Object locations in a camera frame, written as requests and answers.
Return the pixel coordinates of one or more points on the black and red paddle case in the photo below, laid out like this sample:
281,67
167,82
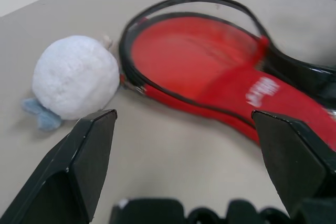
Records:
283,103

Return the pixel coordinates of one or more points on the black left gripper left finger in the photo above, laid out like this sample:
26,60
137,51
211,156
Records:
78,161

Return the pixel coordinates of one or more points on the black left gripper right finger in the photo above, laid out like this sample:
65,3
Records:
291,161

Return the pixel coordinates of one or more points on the white plush ball toy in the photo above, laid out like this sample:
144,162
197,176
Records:
76,77

